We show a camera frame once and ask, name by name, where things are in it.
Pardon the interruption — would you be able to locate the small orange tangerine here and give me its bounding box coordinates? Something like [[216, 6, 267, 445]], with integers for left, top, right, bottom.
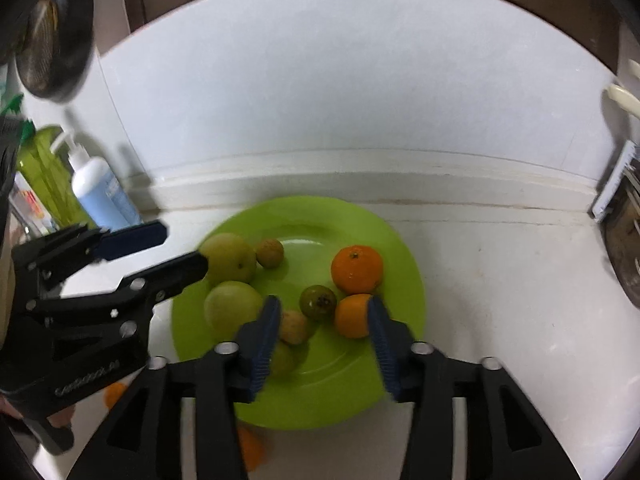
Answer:
[[334, 294, 376, 339], [104, 382, 129, 409]]

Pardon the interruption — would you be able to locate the metal strainer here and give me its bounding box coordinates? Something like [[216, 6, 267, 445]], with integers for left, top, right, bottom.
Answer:
[[27, 0, 65, 96]]

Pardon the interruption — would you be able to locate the round pale green guava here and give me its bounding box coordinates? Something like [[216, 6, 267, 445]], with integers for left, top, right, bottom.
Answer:
[[203, 281, 264, 341]]

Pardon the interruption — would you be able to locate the steel pot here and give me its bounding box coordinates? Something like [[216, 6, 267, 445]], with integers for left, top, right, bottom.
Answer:
[[602, 180, 640, 309]]

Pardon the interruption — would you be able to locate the green plate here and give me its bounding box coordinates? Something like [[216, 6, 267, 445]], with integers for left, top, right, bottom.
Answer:
[[171, 196, 426, 430]]

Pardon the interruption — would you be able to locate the person's left hand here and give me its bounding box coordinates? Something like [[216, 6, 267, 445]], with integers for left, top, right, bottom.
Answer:
[[47, 404, 77, 429]]

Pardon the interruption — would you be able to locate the large orange tangerine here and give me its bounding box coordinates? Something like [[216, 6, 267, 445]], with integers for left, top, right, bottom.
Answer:
[[237, 425, 266, 471], [331, 245, 384, 296]]

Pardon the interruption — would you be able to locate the brown longan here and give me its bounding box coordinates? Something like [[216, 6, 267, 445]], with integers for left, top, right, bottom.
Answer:
[[278, 310, 317, 346], [256, 238, 286, 269]]

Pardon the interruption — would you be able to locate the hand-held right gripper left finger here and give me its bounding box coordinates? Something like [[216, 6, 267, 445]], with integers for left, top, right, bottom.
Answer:
[[67, 295, 282, 480]]

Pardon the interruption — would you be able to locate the green tomato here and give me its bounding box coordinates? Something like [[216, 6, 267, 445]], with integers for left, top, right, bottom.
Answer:
[[270, 342, 296, 378], [299, 285, 337, 321]]

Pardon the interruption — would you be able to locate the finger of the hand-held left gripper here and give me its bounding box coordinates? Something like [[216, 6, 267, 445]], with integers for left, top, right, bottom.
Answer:
[[25, 252, 209, 328], [15, 220, 168, 286]]

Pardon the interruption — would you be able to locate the white pump bottle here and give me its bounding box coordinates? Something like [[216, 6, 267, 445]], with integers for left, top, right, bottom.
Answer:
[[50, 130, 144, 231]]

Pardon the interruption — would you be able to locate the green dish soap bottle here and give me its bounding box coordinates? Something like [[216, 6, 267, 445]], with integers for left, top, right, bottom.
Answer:
[[0, 92, 96, 235]]

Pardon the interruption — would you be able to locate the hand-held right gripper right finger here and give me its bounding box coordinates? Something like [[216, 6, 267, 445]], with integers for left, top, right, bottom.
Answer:
[[367, 296, 581, 480]]

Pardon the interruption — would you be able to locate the black frying pan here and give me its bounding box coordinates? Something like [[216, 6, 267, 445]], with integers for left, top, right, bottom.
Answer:
[[15, 0, 96, 102]]

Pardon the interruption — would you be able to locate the pear-shaped yellow-green guava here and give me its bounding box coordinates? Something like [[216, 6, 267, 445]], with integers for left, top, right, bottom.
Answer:
[[200, 232, 258, 288]]

